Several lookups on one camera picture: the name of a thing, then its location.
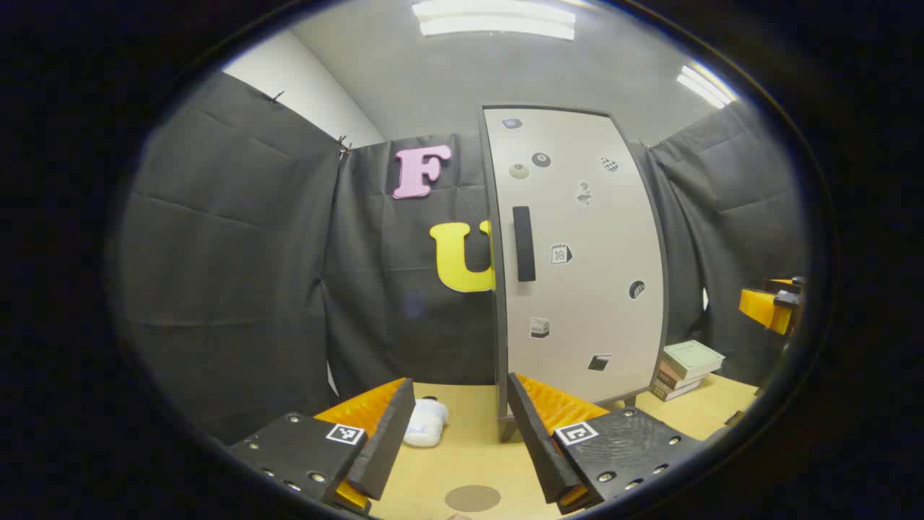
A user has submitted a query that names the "grey cabinet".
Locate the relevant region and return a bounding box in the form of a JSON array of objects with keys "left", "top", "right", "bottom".
[{"left": 476, "top": 103, "right": 672, "bottom": 443}]

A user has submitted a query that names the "brown round coaster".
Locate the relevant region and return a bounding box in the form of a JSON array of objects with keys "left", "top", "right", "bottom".
[{"left": 444, "top": 485, "right": 502, "bottom": 514}]

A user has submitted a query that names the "ceiling light panel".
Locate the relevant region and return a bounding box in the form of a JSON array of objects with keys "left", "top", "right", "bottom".
[
  {"left": 411, "top": 0, "right": 577, "bottom": 41},
  {"left": 676, "top": 64, "right": 738, "bottom": 109}
]

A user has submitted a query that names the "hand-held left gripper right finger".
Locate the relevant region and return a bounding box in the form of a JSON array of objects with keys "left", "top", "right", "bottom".
[{"left": 507, "top": 372, "right": 705, "bottom": 515}]

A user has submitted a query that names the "dark red book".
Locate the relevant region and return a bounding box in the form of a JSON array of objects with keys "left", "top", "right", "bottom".
[{"left": 655, "top": 361, "right": 712, "bottom": 391}]

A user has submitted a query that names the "white fluffy toy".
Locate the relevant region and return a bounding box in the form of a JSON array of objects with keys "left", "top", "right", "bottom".
[{"left": 403, "top": 397, "right": 450, "bottom": 449}]

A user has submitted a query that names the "grey cabinet door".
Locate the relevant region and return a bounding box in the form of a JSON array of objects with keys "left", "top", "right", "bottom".
[{"left": 482, "top": 107, "right": 668, "bottom": 405}]

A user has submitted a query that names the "black backdrop cloth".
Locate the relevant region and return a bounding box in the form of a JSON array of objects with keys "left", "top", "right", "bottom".
[{"left": 119, "top": 71, "right": 806, "bottom": 445}]

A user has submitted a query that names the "beige book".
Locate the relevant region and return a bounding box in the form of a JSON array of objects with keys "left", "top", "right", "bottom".
[{"left": 651, "top": 379, "right": 701, "bottom": 402}]

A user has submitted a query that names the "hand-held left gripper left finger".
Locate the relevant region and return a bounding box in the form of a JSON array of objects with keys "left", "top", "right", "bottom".
[{"left": 230, "top": 377, "right": 417, "bottom": 517}]

